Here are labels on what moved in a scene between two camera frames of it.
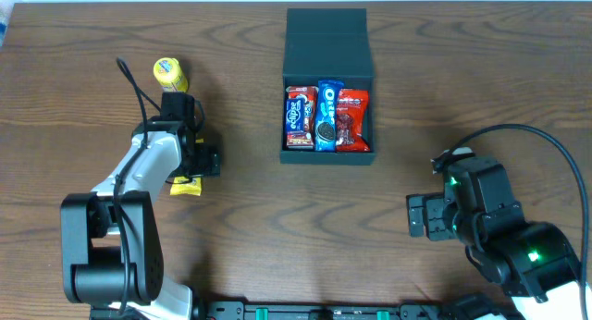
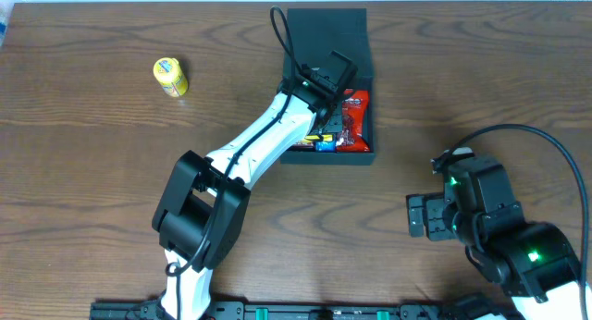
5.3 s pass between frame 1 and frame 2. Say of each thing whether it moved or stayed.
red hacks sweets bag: stayed
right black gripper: stayed
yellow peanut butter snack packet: moved
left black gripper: moved
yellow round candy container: stayed
